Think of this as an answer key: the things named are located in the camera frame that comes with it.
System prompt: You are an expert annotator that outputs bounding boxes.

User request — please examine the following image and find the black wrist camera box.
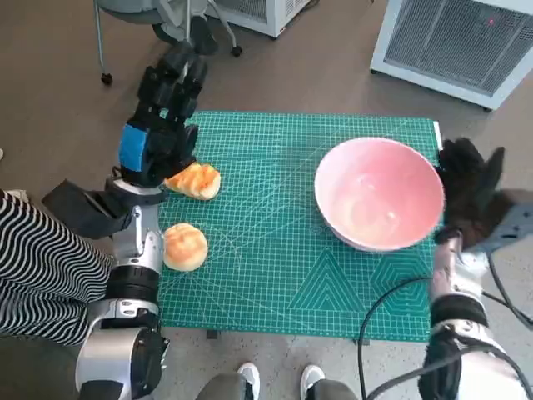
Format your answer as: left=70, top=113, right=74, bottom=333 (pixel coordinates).
left=461, top=189, right=533, bottom=255
left=42, top=178, right=134, bottom=241

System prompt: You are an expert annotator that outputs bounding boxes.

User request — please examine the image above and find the grey office chair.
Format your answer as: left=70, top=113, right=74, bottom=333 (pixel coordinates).
left=93, top=0, right=244, bottom=84

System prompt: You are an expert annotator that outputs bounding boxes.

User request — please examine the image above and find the long striped toy bread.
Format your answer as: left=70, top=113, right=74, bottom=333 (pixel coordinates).
left=164, top=162, right=222, bottom=200

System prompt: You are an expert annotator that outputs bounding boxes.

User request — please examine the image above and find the black cable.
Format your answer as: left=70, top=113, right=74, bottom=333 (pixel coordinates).
left=358, top=277, right=434, bottom=400
left=366, top=352, right=459, bottom=400
left=485, top=249, right=533, bottom=326

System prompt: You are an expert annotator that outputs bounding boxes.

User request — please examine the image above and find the round toy bread bun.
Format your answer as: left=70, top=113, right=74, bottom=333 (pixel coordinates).
left=162, top=222, right=209, bottom=273

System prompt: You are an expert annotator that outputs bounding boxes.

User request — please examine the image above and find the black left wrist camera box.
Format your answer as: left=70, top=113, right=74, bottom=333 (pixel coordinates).
left=42, top=178, right=134, bottom=241

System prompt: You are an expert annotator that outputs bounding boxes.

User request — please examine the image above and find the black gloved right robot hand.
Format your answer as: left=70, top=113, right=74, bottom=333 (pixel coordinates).
left=433, top=137, right=513, bottom=247

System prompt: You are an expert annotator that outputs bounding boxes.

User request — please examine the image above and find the pink bowl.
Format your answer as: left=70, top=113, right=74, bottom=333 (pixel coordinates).
left=314, top=138, right=446, bottom=253

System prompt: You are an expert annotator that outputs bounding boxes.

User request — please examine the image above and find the small white mesh cabinet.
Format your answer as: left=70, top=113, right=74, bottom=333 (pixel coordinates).
left=206, top=0, right=307, bottom=38

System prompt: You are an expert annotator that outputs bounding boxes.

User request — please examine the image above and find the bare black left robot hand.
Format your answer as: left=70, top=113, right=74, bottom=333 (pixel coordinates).
left=117, top=41, right=209, bottom=189

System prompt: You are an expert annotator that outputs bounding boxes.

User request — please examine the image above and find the large white mesh cabinet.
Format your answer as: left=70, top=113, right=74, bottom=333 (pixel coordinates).
left=369, top=0, right=533, bottom=112

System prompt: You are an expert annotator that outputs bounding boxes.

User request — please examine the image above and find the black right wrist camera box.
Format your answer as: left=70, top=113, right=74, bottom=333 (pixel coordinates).
left=461, top=189, right=533, bottom=255

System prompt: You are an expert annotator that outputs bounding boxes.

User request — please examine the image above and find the green cutting mat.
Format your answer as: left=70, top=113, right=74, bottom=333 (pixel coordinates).
left=156, top=110, right=443, bottom=343

